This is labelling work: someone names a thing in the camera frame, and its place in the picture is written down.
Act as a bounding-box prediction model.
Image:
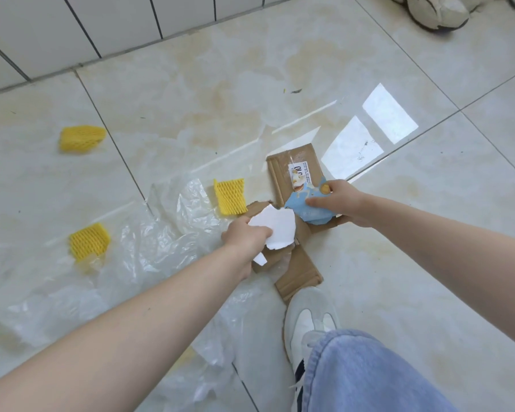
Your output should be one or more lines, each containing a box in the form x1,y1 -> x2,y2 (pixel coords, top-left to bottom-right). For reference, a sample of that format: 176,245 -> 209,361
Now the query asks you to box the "yellow foam fruit net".
60,125 -> 107,154
68,222 -> 112,262
213,178 -> 248,216

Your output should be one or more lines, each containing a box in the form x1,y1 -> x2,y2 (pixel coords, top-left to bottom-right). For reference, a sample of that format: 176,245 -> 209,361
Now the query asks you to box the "person's left forearm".
0,246 -> 255,412

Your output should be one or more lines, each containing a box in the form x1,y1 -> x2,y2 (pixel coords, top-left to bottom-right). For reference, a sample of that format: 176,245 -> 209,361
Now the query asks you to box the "torn brown cardboard box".
245,142 -> 340,304

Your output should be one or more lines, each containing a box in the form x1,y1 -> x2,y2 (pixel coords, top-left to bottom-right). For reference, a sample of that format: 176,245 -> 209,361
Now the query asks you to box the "person's right forearm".
367,196 -> 515,356

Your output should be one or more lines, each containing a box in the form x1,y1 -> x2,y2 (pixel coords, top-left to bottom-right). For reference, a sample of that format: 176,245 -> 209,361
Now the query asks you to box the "beige chunky sneaker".
385,0 -> 515,31

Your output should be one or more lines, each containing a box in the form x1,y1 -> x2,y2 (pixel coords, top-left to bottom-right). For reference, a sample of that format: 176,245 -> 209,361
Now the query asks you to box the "person's left hand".
221,216 -> 274,280

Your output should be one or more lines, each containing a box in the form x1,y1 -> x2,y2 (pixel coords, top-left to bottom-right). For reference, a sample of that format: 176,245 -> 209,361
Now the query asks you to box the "person's right hand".
305,179 -> 377,229

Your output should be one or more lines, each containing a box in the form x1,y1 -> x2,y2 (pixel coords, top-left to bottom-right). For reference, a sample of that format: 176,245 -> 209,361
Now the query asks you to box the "light blue jeans leg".
300,329 -> 461,412

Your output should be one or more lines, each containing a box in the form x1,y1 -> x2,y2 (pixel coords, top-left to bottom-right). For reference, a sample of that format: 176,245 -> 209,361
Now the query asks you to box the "blue and white printed paper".
284,162 -> 340,226

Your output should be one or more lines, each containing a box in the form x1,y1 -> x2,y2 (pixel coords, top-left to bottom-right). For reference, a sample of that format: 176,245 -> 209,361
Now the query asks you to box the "clear plastic sheet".
0,176 -> 290,412

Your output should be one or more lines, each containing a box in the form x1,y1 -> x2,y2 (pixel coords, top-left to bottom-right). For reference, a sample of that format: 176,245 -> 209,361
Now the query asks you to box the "white sneaker with dark stripes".
283,287 -> 342,412

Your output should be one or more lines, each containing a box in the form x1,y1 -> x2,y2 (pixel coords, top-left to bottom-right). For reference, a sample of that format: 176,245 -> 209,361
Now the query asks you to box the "torn white paper piece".
247,204 -> 297,267

